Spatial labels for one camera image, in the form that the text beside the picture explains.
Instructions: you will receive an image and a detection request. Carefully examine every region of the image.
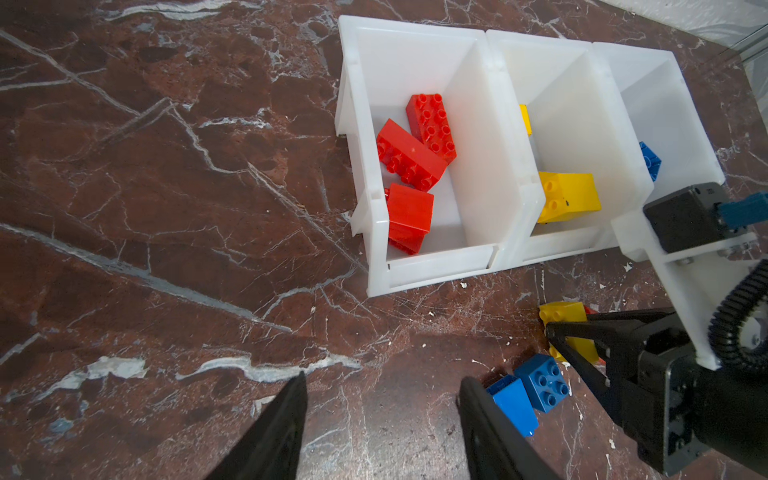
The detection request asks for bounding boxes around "red long lego brick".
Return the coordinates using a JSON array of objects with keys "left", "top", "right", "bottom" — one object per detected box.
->
[{"left": 406, "top": 94, "right": 457, "bottom": 165}]

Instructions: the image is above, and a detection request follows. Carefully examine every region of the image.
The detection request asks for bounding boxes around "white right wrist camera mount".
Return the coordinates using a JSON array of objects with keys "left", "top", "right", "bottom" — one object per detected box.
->
[{"left": 611, "top": 181, "right": 758, "bottom": 370}]

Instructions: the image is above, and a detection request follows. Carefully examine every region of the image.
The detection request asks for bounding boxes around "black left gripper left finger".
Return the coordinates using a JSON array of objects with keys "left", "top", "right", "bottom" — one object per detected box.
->
[{"left": 206, "top": 372, "right": 308, "bottom": 479}]

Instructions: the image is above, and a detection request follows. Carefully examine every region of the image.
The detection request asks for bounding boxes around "blue studded lego brick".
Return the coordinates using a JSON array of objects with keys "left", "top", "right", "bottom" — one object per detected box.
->
[{"left": 514, "top": 354, "right": 570, "bottom": 413}]

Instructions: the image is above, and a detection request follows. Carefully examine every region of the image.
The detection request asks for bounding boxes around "white right plastic bin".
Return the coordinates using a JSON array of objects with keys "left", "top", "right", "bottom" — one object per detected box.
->
[{"left": 594, "top": 42, "right": 725, "bottom": 202}]

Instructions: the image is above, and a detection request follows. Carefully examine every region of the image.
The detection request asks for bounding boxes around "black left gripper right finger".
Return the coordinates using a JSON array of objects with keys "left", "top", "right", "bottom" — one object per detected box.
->
[{"left": 457, "top": 377, "right": 559, "bottom": 480}]

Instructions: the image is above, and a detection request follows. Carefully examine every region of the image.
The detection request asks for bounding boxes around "white middle plastic bin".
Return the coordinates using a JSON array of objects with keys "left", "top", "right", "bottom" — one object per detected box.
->
[{"left": 487, "top": 30, "right": 653, "bottom": 265}]

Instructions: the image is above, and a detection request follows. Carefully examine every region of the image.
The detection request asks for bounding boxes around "yellow six-stud lego brick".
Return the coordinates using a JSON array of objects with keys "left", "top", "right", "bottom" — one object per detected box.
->
[{"left": 538, "top": 300, "right": 601, "bottom": 366}]

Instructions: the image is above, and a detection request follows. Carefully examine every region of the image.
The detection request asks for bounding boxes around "red square lego brick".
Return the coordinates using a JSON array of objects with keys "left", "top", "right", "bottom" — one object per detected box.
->
[{"left": 385, "top": 184, "right": 434, "bottom": 255}]

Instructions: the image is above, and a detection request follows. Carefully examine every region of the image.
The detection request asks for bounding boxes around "white left plastic bin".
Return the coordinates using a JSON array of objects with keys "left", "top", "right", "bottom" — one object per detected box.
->
[{"left": 335, "top": 15, "right": 544, "bottom": 297}]

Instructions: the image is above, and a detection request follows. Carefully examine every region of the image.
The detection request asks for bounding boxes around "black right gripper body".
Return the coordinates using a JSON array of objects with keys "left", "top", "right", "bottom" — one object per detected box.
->
[{"left": 602, "top": 309, "right": 767, "bottom": 475}]

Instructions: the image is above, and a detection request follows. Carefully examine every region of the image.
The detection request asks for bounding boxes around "white plastic bin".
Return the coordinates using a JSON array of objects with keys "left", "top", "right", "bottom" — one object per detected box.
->
[
  {"left": 487, "top": 30, "right": 653, "bottom": 265},
  {"left": 335, "top": 15, "right": 544, "bottom": 297},
  {"left": 594, "top": 42, "right": 725, "bottom": 202}
]

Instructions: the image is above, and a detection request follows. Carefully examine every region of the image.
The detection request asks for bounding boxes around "yellow tall lego brick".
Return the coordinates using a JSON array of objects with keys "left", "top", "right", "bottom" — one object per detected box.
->
[{"left": 537, "top": 172, "right": 602, "bottom": 224}]

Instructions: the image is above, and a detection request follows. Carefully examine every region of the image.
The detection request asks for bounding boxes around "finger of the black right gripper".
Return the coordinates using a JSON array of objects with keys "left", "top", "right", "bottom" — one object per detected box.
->
[
  {"left": 545, "top": 308, "right": 675, "bottom": 345},
  {"left": 548, "top": 335, "right": 624, "bottom": 426}
]

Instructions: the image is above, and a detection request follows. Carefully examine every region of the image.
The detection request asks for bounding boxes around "blue lego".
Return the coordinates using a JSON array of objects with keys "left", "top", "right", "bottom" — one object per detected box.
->
[{"left": 639, "top": 141, "right": 662, "bottom": 182}]

